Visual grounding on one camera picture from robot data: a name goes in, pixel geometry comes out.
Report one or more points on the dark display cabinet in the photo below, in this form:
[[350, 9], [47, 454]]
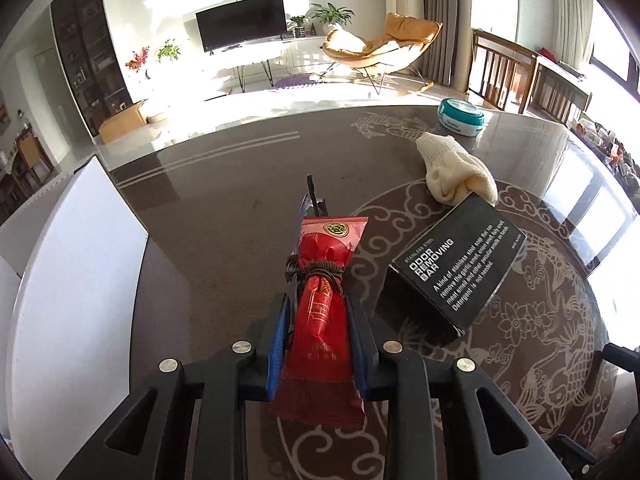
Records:
[[90, 60]]

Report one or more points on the teal round tin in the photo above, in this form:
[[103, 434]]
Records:
[[462, 115]]

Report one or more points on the green leafy houseplant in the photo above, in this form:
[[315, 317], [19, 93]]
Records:
[[169, 51]]

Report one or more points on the grey and beige curtain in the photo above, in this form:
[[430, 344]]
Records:
[[445, 10]]

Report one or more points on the sideboard clutter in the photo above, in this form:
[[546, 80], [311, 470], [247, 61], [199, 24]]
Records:
[[610, 150]]

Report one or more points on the red foil packet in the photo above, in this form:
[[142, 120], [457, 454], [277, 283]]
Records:
[[320, 320]]

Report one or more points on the red flower arrangement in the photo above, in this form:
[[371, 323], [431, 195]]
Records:
[[137, 60]]

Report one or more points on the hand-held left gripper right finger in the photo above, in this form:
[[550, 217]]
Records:
[[359, 345]]

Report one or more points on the black television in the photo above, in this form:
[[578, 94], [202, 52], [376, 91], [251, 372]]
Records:
[[240, 22]]

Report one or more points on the cream knitted glove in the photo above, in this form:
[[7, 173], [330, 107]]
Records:
[[450, 170]]

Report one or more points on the orange lounge chair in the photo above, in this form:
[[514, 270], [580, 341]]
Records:
[[410, 30]]

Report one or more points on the small green potted plant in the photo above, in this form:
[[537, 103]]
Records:
[[298, 24]]

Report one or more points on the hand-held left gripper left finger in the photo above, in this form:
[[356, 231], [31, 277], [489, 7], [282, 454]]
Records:
[[277, 350]]

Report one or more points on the white television cabinet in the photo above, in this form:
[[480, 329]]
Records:
[[300, 55]]

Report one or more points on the brown wooden furniture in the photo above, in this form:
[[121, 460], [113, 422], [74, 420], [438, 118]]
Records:
[[27, 160]]

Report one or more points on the framed wall painting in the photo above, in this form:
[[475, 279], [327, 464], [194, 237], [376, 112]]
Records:
[[4, 115]]

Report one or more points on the black cardboard box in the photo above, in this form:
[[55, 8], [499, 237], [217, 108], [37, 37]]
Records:
[[465, 270]]

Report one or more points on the purple floor mat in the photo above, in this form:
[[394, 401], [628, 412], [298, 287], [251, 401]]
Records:
[[295, 81]]

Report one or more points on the large green potted plant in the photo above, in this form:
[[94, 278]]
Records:
[[330, 15]]

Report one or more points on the wooden dining chair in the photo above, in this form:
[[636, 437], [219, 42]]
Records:
[[555, 95], [495, 70]]

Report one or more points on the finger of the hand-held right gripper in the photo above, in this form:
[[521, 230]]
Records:
[[572, 460], [622, 355]]

